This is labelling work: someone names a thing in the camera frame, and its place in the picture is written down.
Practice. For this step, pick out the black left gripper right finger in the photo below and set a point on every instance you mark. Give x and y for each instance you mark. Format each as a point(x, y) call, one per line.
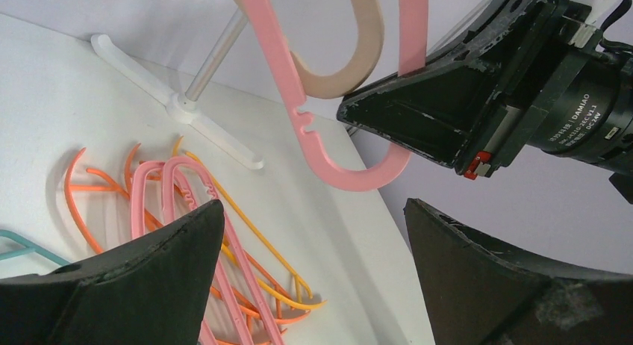
point(479, 289)

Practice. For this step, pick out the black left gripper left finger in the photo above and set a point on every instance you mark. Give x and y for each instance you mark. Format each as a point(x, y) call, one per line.
point(116, 297)

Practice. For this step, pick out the teal plastic hanger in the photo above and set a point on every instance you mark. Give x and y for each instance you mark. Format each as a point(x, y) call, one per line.
point(27, 247)

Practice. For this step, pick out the metal clothes rack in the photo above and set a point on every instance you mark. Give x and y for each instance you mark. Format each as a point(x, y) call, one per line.
point(181, 106)

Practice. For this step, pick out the beige plastic hanger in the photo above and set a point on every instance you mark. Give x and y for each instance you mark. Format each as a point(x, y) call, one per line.
point(294, 80)

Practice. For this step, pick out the orange plastic hanger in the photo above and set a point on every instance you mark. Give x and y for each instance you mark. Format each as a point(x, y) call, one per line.
point(262, 306)

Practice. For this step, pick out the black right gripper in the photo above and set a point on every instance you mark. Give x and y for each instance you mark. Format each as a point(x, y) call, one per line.
point(483, 94)

